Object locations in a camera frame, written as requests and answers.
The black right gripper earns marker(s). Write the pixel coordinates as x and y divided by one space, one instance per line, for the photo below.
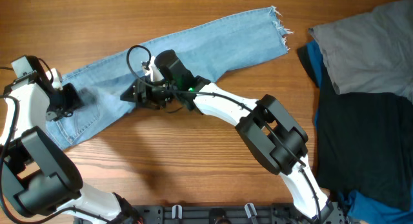
144 95

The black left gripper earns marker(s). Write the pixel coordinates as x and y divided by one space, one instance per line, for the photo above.
76 102

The light blue denim jeans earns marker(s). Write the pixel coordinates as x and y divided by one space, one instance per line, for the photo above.
209 50

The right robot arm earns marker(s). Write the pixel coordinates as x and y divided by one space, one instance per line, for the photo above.
272 135

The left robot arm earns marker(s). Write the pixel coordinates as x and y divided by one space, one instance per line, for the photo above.
37 177

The black garment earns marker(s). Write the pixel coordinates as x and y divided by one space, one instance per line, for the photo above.
364 140

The grey t-shirt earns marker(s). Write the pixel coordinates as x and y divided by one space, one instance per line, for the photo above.
369 52

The blue garment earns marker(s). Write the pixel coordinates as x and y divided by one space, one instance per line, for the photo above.
371 208

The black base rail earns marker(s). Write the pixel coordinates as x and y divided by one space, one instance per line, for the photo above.
246 214

